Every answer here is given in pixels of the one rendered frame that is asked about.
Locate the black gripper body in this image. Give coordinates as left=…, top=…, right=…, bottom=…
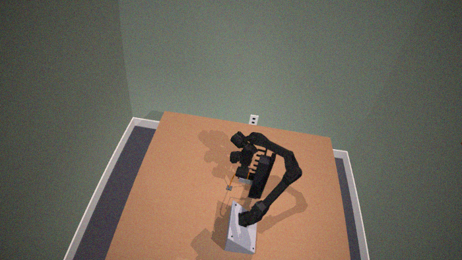
left=235, top=155, right=253, bottom=179

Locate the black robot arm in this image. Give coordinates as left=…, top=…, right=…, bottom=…
left=230, top=131, right=302, bottom=227

